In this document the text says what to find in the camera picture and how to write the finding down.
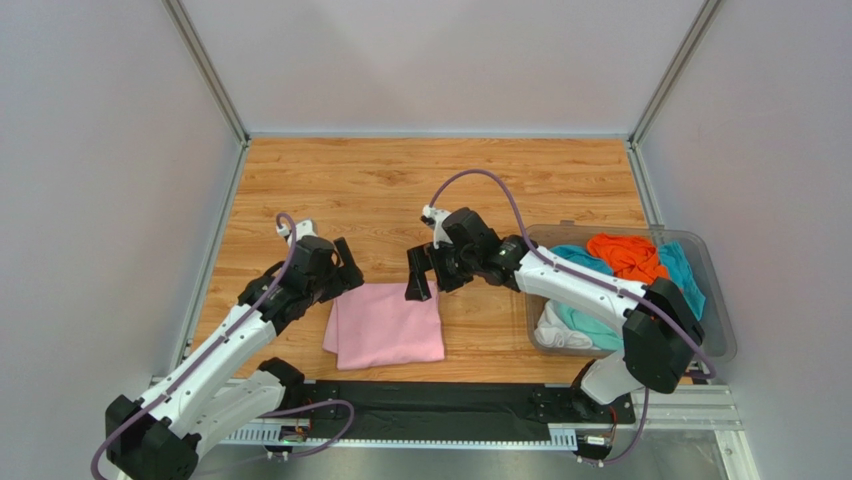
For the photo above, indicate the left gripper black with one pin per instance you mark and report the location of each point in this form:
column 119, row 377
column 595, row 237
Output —
column 349, row 276

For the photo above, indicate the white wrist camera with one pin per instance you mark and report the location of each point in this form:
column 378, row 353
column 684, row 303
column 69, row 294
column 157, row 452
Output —
column 433, row 218
column 299, row 230

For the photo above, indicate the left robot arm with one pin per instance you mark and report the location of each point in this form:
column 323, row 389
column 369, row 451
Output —
column 200, row 386

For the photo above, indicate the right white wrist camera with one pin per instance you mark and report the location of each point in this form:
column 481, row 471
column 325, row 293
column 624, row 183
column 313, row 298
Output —
column 433, row 218

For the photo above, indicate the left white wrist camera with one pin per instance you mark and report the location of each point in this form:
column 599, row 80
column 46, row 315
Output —
column 299, row 230

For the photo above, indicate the white t shirt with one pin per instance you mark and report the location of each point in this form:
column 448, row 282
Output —
column 551, row 333

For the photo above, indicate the teal t shirt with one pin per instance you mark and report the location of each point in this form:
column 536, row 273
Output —
column 672, row 257

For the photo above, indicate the aluminium frame rail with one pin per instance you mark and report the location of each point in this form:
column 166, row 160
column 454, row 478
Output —
column 695, row 407

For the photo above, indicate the pink t shirt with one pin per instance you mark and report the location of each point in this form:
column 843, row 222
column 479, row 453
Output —
column 375, row 325

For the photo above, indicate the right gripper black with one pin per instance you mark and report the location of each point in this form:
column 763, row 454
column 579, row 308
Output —
column 431, row 267

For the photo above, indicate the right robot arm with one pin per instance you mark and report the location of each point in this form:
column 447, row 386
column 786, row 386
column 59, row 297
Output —
column 659, row 331

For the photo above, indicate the clear plastic bin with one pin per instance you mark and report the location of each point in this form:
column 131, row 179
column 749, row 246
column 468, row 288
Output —
column 719, row 342

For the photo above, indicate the orange t shirt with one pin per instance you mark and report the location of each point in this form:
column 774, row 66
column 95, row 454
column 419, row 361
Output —
column 630, row 257

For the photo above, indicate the mint green t shirt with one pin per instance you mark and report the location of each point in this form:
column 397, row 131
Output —
column 596, row 335

